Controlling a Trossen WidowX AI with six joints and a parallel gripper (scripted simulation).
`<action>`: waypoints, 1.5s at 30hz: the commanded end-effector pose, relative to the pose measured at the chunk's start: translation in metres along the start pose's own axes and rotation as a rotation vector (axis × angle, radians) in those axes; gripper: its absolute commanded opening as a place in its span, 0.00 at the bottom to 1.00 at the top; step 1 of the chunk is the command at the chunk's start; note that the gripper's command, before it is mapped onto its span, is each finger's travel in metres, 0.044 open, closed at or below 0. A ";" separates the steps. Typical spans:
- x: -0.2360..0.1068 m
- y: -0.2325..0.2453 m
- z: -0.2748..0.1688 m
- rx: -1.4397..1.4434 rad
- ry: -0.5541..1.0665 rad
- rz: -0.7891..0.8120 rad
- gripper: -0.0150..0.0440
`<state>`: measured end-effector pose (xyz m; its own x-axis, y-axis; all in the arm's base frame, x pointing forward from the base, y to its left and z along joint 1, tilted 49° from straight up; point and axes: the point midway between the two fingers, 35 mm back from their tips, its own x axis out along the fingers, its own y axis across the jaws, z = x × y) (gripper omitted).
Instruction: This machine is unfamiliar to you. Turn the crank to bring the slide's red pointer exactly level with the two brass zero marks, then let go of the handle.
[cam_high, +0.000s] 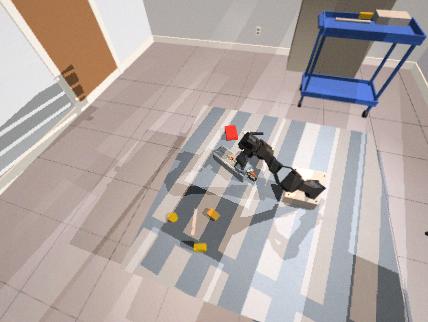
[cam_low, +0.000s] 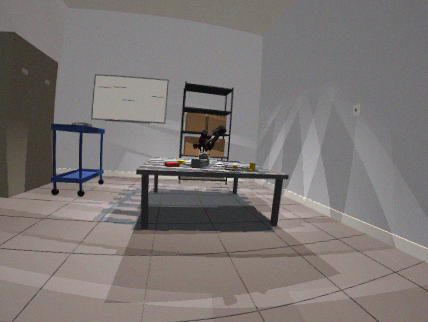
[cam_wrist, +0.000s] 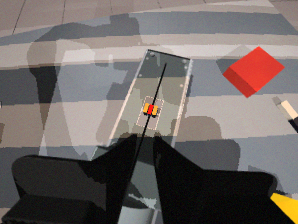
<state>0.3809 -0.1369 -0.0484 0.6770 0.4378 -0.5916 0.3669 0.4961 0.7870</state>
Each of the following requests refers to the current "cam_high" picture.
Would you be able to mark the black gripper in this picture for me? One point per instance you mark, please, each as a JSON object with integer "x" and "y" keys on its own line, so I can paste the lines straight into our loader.
{"x": 243, "y": 157}

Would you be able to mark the red rectangular block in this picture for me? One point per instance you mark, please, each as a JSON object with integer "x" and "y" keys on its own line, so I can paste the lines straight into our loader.
{"x": 231, "y": 132}

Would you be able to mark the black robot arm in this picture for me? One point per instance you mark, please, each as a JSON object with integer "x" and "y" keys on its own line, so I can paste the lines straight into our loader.
{"x": 293, "y": 181}

